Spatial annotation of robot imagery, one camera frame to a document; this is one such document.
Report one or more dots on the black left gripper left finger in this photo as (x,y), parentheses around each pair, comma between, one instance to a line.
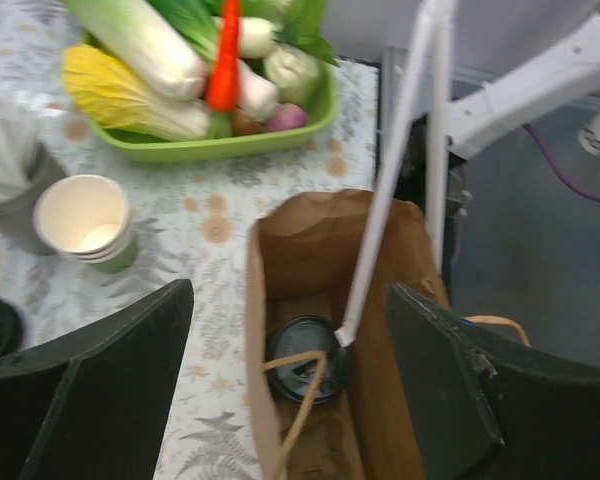
(94,403)

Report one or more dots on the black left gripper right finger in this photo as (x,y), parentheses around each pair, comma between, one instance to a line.
(485,407)

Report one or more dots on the white straw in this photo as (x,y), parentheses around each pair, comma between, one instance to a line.
(437,130)
(427,24)

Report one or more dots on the black plastic coffee lid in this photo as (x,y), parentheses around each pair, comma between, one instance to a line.
(304,334)

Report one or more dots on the brown paper bag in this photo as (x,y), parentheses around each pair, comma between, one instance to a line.
(301,260)

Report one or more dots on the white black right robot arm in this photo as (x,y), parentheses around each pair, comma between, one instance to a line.
(565,72)

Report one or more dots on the stack of paper cups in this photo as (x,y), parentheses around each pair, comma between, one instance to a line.
(88,218)

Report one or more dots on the floral patterned table mat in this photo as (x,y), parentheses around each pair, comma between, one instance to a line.
(192,220)

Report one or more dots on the brown cup with straws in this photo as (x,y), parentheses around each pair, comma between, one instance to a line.
(27,167)

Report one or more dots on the green plastic tray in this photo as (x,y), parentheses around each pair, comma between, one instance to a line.
(322,108)

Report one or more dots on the orange toy carrot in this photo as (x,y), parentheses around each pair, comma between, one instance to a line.
(223,89)

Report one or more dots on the purple toy onion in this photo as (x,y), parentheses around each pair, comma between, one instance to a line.
(286,117)

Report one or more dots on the large toy napa cabbage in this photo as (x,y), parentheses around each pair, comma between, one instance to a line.
(139,36)

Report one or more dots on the white toy bok choy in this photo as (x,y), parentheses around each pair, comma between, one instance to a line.
(294,72)

